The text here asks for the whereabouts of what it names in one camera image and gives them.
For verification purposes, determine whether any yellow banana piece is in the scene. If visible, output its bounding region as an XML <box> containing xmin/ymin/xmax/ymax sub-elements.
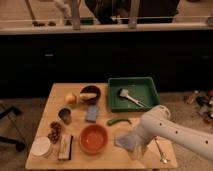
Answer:
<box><xmin>80</xmin><ymin>93</ymin><xmax>97</xmax><ymax>100</ymax></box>

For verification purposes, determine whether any white round lid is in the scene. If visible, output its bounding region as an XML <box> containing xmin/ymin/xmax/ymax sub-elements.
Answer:
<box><xmin>31</xmin><ymin>136</ymin><xmax>52</xmax><ymax>157</ymax></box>

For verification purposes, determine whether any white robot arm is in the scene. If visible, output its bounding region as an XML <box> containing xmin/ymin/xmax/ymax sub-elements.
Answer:
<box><xmin>130</xmin><ymin>105</ymin><xmax>213</xmax><ymax>162</ymax></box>

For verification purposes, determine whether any wooden black scrub brush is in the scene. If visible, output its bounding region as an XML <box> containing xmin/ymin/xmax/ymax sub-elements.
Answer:
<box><xmin>58</xmin><ymin>134</ymin><xmax>73</xmax><ymax>160</ymax></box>

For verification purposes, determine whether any yellow lemon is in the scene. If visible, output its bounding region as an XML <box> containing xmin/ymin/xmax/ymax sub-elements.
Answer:
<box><xmin>65</xmin><ymin>93</ymin><xmax>77</xmax><ymax>104</ymax></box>

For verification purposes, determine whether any silver metal fork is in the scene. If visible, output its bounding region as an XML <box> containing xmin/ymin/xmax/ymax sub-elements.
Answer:
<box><xmin>154</xmin><ymin>137</ymin><xmax>168</xmax><ymax>164</ymax></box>

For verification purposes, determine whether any white dish brush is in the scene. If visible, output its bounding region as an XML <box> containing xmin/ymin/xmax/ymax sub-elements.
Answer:
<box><xmin>118</xmin><ymin>89</ymin><xmax>146</xmax><ymax>107</ymax></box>

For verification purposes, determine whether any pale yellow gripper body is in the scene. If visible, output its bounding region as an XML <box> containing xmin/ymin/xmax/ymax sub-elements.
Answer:
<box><xmin>129</xmin><ymin>144</ymin><xmax>148</xmax><ymax>161</ymax></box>

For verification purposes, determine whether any blue sponge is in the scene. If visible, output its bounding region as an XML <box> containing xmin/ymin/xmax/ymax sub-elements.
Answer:
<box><xmin>85</xmin><ymin>105</ymin><xmax>99</xmax><ymax>122</ymax></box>

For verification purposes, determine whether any green chili pepper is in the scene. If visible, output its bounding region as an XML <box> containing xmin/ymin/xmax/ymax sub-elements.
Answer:
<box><xmin>106</xmin><ymin>118</ymin><xmax>132</xmax><ymax>126</ymax></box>

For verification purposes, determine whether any light blue towel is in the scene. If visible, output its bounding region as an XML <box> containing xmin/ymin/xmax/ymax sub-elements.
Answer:
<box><xmin>115</xmin><ymin>134</ymin><xmax>134</xmax><ymax>151</ymax></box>

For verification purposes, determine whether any red orange bowl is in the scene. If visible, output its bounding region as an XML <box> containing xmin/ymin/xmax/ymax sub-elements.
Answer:
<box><xmin>78</xmin><ymin>124</ymin><xmax>108</xmax><ymax>155</ymax></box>

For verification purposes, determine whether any black chair base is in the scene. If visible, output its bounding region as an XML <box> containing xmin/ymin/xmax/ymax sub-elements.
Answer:
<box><xmin>0</xmin><ymin>105</ymin><xmax>27</xmax><ymax>153</ymax></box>

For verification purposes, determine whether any green plastic tray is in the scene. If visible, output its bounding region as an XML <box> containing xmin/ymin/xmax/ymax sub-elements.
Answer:
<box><xmin>108</xmin><ymin>77</ymin><xmax>160</xmax><ymax>112</ymax></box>

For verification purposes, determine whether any small metal cup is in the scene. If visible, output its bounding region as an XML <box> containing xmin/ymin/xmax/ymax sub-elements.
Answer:
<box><xmin>58</xmin><ymin>108</ymin><xmax>71</xmax><ymax>125</ymax></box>

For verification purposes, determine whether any dark brown bowl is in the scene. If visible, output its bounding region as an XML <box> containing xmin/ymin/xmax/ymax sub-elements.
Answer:
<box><xmin>79</xmin><ymin>85</ymin><xmax>101</xmax><ymax>105</ymax></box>

